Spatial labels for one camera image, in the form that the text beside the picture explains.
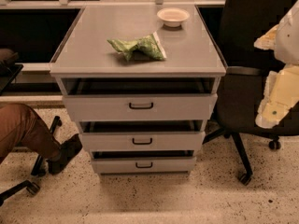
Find black office chair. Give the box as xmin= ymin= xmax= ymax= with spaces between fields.
xmin=0 ymin=49 xmax=64 ymax=207
xmin=200 ymin=0 xmax=299 ymax=185

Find person leg brown trousers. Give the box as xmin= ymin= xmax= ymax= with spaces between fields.
xmin=0 ymin=104 xmax=61 ymax=163

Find white bowl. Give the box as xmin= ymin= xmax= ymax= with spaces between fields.
xmin=157 ymin=7 xmax=190 ymax=28

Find black office chair left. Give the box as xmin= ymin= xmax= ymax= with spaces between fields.
xmin=0 ymin=49 xmax=64 ymax=207

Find grey drawer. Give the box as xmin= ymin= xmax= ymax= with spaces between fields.
xmin=63 ymin=94 xmax=217 ymax=121
xmin=91 ymin=157 xmax=197 ymax=175
xmin=79 ymin=132 xmax=205 ymax=151

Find dark shoe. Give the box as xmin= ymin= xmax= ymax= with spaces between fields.
xmin=47 ymin=133 xmax=82 ymax=175

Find grey drawer cabinet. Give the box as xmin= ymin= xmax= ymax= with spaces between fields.
xmin=49 ymin=4 xmax=227 ymax=175

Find black office chair right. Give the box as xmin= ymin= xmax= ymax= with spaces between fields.
xmin=200 ymin=0 xmax=299 ymax=185

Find green chip bag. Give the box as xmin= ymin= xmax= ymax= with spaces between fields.
xmin=107 ymin=33 xmax=166 ymax=61

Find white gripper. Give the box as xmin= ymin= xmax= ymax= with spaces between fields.
xmin=254 ymin=0 xmax=299 ymax=129

